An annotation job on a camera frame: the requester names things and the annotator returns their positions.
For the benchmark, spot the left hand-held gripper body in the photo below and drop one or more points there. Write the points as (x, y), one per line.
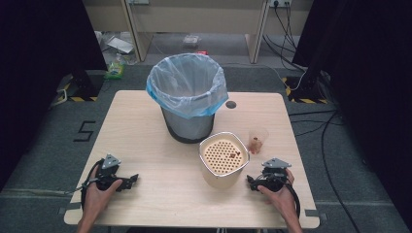
(108, 171)

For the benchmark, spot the black curtain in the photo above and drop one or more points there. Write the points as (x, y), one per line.
(39, 64)
(369, 81)

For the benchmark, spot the beige wooden desk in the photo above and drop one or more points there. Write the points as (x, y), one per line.
(194, 16)

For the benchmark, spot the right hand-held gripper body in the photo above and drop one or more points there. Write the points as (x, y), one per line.
(273, 174)

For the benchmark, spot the green snack packet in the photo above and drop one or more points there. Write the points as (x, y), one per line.
(114, 70)

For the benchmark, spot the clear plastic cup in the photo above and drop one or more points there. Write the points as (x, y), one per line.
(257, 140)

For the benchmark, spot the person's right hand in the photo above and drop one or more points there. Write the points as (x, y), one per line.
(281, 197)

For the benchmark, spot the small clear plastic packet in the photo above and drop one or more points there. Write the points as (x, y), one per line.
(191, 40)

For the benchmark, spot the round grey table grommet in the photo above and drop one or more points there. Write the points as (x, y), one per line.
(230, 104)

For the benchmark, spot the cream container with perforated strainer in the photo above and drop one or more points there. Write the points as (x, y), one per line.
(223, 160)

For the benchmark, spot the small red item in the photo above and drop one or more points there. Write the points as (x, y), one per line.
(201, 52)

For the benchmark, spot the black stand base striped tape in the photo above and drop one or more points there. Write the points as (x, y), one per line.
(304, 90)
(82, 85)

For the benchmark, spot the person's left hand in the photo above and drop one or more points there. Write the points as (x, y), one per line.
(97, 197)

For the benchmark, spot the white wall power socket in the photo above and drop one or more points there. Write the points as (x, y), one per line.
(280, 2)

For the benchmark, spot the clear plastic bag with papers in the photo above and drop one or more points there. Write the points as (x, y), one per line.
(120, 43)

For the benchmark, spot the grey metal mesh trash can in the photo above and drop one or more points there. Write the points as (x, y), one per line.
(189, 126)

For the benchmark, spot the blue translucent plastic bin bag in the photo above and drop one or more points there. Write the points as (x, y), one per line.
(186, 84)

